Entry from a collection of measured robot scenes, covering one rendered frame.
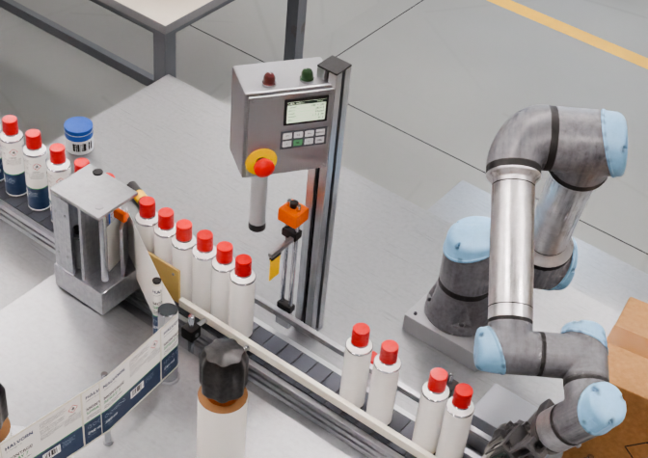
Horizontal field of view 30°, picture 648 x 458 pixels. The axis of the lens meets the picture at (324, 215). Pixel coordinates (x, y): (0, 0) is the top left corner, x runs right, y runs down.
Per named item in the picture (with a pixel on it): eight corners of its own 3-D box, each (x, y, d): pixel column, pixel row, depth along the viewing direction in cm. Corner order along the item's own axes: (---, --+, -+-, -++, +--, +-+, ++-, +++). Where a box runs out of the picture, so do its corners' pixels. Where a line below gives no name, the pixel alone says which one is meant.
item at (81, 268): (55, 283, 256) (46, 190, 239) (99, 254, 264) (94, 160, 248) (102, 315, 250) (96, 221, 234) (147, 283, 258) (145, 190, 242)
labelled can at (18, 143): (1, 191, 278) (-9, 119, 265) (18, 180, 282) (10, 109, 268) (16, 201, 276) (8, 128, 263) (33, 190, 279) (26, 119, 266)
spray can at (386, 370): (360, 419, 234) (370, 346, 221) (375, 404, 238) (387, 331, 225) (381, 433, 232) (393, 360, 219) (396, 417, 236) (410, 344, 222)
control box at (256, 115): (229, 148, 230) (231, 65, 218) (313, 138, 235) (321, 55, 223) (242, 181, 223) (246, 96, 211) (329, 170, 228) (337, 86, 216)
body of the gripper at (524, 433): (480, 453, 210) (522, 432, 200) (506, 424, 215) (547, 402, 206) (509, 487, 209) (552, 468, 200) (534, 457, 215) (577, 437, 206)
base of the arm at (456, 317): (410, 306, 260) (416, 272, 254) (458, 278, 269) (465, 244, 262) (460, 346, 252) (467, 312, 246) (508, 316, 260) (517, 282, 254)
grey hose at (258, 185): (244, 227, 246) (248, 144, 232) (256, 218, 248) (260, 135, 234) (257, 234, 244) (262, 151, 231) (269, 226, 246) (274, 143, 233)
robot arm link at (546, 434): (563, 393, 203) (595, 431, 202) (547, 402, 206) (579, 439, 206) (541, 419, 198) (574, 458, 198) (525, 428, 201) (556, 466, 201)
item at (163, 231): (148, 285, 258) (148, 212, 245) (166, 273, 262) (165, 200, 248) (167, 297, 256) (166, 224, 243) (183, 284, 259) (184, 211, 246)
